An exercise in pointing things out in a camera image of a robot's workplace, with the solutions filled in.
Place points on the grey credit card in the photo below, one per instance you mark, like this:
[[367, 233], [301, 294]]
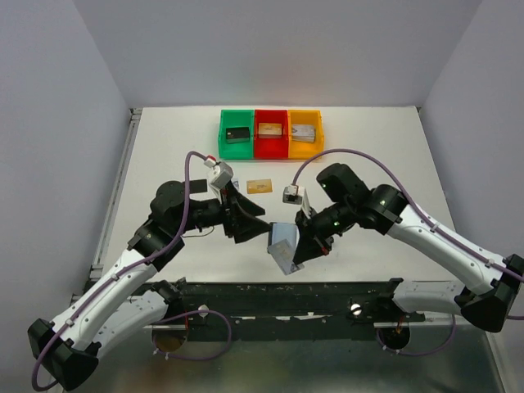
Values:
[[198, 186]]

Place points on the red plastic bin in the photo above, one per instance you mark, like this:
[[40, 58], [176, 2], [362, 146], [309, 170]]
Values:
[[271, 148]]

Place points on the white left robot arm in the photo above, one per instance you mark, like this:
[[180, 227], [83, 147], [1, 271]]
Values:
[[70, 346]]

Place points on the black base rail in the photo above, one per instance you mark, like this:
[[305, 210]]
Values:
[[280, 311]]

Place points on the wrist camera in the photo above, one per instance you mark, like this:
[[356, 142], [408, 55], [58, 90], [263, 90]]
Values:
[[218, 176], [297, 195]]

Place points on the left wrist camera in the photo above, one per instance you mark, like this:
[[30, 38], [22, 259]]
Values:
[[218, 176]]

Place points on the yellow plastic bin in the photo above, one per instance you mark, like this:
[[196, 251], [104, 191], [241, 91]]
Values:
[[304, 150]]

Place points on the silver VIP credit card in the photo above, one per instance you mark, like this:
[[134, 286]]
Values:
[[235, 183]]

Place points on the green plastic bin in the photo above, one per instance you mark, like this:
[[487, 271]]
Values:
[[236, 118]]

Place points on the black leather card holder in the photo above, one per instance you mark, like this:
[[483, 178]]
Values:
[[283, 232]]

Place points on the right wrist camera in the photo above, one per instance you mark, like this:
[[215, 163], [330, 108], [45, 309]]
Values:
[[297, 195]]

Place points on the aluminium frame rail left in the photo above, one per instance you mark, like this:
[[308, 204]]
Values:
[[97, 265]]

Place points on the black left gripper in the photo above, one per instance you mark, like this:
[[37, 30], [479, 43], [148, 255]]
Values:
[[244, 227]]

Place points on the black credit card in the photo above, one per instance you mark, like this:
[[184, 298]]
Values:
[[237, 134]]

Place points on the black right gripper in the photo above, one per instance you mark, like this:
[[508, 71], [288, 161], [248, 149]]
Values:
[[312, 241]]

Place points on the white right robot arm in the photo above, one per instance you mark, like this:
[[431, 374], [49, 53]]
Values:
[[486, 284]]

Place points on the gold credit card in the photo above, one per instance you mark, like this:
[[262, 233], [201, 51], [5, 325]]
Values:
[[269, 130]]

